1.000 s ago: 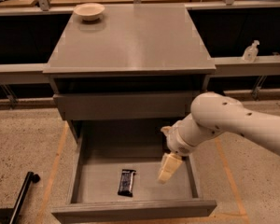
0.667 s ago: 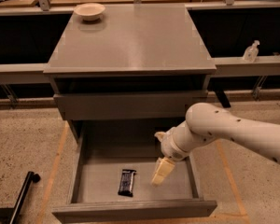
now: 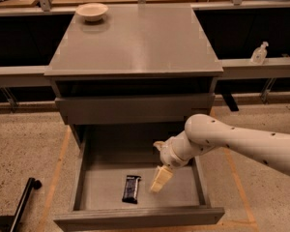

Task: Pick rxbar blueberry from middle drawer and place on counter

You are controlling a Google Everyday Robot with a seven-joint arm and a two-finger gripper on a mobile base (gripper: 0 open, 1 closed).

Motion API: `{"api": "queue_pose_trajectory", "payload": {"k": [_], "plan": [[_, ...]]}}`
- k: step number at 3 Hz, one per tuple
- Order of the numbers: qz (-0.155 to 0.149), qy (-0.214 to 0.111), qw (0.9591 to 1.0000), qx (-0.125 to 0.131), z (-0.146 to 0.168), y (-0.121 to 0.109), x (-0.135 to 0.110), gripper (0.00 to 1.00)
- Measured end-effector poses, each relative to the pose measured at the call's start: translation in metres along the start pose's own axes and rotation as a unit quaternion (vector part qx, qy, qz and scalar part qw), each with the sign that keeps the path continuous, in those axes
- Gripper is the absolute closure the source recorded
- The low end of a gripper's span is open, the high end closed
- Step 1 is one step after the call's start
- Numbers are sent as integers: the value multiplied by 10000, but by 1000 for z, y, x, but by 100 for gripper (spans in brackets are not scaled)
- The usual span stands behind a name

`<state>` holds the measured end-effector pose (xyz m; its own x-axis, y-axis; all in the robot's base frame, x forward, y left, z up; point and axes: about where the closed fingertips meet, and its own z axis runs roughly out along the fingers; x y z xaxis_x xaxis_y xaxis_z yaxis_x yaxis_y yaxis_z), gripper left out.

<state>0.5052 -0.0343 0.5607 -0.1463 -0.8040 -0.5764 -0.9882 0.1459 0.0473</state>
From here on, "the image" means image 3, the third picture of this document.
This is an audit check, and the white ceramic bowl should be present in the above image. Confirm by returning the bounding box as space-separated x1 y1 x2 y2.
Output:
75 3 108 22

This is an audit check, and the closed grey top drawer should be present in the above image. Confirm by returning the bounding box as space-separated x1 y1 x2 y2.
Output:
55 94 215 125

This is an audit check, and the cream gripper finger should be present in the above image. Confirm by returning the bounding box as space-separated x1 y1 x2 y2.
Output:
150 165 173 193
151 166 160 187

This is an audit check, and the open grey middle drawer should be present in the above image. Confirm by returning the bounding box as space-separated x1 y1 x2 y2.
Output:
54 123 224 232

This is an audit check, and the grey drawer cabinet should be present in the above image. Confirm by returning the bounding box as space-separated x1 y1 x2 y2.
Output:
44 4 222 144

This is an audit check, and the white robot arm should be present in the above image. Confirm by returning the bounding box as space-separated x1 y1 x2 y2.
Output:
150 114 290 192

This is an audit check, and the grey metal rail shelf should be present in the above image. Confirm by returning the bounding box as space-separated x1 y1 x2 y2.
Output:
0 57 290 88

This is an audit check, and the clear sanitizer pump bottle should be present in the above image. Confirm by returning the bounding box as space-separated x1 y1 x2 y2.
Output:
250 42 269 65

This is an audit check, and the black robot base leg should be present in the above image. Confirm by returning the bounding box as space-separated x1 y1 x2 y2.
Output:
0 178 43 232

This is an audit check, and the dark blueberry rxbar wrapper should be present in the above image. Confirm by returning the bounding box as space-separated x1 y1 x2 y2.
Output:
122 175 141 204

